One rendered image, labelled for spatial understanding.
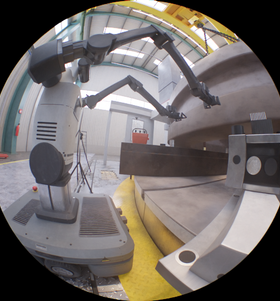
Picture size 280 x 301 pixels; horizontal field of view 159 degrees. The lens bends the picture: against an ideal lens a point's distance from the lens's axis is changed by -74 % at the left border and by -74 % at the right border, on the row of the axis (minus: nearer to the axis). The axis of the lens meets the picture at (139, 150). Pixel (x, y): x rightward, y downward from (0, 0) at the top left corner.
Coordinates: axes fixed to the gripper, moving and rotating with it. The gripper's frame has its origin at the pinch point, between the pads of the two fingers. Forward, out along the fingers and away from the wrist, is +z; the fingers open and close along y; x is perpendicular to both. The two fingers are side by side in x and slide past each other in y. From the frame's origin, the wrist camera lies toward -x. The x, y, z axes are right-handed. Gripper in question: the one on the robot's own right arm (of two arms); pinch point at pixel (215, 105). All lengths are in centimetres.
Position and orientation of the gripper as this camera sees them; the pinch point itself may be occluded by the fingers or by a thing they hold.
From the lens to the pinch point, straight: 88.7
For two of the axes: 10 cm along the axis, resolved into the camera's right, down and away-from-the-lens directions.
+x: -0.8, 10.0, -0.3
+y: -3.6, 0.0, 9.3
